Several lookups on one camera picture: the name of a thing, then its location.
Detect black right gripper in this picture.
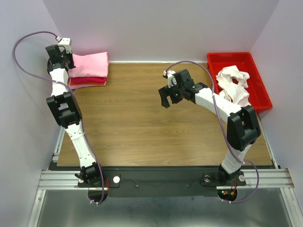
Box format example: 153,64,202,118
158,81,184,108

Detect light pink t-shirt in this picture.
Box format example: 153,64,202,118
68,52,109,78

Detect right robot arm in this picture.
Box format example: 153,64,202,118
159,70,261,184

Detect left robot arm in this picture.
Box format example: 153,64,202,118
45,44,105,187

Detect folded magenta t-shirt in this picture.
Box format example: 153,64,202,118
71,77,107,83

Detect folded orange t-shirt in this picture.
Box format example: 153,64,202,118
69,81,106,86

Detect white crumpled t-shirt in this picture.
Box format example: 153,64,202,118
215,65,251,107

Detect red plastic bin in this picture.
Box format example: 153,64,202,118
207,52,273,113

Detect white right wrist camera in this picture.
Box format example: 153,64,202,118
163,70,177,87

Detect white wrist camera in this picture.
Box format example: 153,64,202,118
58,38,72,54
163,70,177,87

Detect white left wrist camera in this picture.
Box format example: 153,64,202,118
58,38,72,54

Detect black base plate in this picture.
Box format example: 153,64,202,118
75,166,246,198

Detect aluminium frame rail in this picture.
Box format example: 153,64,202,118
38,169,294,190

